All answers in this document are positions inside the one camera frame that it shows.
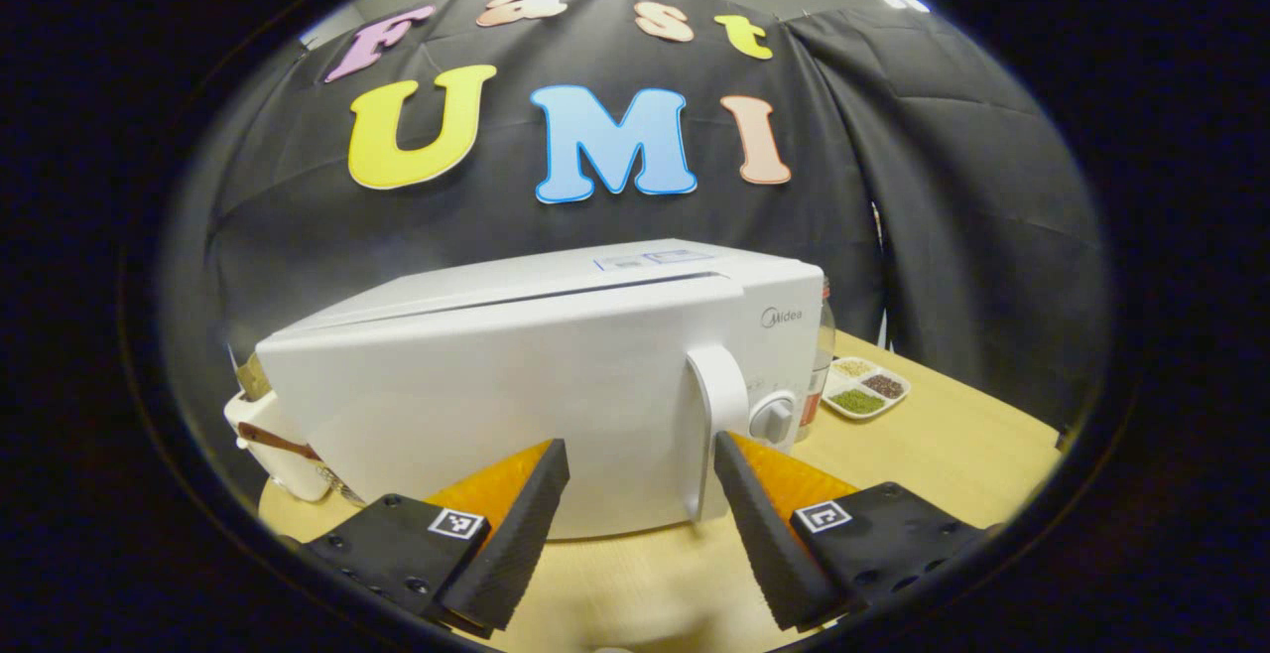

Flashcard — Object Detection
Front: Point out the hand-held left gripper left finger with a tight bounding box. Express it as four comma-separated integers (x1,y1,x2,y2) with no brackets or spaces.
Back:
298,438,572,634

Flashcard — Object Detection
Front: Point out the white microwave oven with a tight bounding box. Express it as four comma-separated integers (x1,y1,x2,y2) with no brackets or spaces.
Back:
256,238,826,542

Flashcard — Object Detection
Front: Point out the toasted bread slice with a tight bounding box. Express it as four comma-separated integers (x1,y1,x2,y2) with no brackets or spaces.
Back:
236,353,275,402

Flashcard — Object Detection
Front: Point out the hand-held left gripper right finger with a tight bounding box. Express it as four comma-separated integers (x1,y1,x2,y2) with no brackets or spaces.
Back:
712,432,995,634

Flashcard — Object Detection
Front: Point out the black backdrop cloth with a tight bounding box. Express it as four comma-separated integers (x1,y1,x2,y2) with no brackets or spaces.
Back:
159,0,1112,495

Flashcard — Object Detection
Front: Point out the brown wooden spoon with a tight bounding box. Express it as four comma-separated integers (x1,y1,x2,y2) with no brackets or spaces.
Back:
238,422,324,462

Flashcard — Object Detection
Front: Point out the clear plastic bottle red label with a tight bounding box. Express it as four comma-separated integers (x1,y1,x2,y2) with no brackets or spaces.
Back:
794,278,837,442

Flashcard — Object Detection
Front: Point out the white toaster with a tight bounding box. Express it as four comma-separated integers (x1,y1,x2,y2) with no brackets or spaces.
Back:
223,390,334,503

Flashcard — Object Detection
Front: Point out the white divided dish with beans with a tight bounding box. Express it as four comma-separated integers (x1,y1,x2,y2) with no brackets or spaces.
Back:
822,355,911,422

